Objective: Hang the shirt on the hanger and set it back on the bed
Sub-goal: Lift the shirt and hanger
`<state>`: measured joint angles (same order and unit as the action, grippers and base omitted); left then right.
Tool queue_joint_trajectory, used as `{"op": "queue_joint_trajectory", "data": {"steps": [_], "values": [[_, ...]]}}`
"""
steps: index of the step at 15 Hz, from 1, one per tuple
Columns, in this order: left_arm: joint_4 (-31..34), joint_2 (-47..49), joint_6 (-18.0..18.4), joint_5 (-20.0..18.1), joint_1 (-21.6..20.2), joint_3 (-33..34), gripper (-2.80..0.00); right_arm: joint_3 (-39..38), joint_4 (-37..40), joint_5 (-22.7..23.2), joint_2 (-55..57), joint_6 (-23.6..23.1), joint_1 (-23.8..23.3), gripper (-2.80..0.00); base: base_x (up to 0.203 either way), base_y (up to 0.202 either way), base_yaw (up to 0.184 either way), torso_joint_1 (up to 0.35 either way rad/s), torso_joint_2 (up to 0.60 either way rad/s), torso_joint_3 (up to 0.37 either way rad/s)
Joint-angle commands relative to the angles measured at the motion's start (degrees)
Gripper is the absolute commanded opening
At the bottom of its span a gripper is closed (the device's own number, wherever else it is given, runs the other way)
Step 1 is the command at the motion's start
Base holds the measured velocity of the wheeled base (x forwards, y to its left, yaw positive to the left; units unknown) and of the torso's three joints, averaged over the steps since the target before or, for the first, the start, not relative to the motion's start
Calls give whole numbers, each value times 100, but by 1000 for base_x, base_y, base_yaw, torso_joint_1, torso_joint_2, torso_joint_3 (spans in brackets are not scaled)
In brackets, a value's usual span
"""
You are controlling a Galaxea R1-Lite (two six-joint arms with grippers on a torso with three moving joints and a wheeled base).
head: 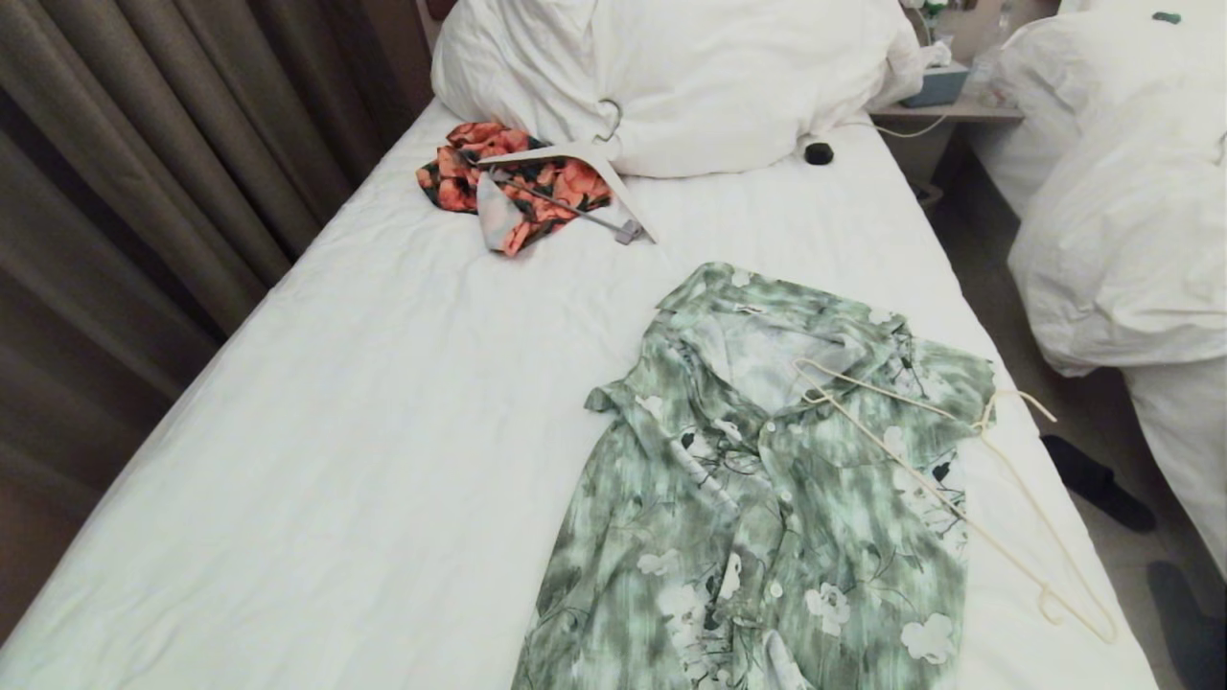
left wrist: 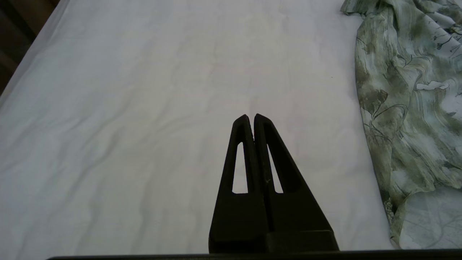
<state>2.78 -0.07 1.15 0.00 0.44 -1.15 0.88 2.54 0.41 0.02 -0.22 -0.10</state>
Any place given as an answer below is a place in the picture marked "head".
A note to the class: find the orange floral garment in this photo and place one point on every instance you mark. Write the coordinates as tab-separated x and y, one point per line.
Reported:
460	182

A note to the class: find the black slipper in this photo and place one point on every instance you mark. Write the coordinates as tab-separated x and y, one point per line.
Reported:
1193	623
1098	479

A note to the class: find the white plastic hanger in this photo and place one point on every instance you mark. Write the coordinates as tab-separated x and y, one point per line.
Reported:
575	150

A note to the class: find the wooden nightstand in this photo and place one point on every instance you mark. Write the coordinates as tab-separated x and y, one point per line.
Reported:
959	112

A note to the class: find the bed with white sheet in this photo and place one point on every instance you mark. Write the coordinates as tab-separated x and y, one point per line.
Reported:
383	383

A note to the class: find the small green plant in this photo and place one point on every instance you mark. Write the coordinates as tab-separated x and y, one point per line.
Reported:
935	10

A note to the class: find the small black round object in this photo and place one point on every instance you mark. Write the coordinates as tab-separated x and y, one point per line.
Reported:
819	153

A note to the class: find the blue tissue box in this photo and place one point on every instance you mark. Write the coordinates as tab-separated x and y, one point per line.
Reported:
935	86

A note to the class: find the white crumpled duvet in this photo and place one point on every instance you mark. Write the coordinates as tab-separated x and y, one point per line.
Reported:
1131	192

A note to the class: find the green floral button shirt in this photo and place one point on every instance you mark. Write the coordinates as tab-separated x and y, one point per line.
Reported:
767	527

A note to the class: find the neighbouring bed white sheet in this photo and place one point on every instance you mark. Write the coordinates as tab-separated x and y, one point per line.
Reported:
1189	431

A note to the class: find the white pillow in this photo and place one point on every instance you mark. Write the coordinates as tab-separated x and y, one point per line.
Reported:
690	77

